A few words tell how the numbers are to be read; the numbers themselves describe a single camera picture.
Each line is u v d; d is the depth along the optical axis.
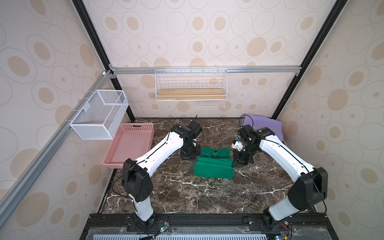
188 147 0.65
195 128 0.65
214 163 0.78
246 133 0.65
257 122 1.15
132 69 0.89
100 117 1.07
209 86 0.99
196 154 0.70
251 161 0.71
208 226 0.73
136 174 0.45
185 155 0.70
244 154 0.68
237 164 0.70
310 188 0.42
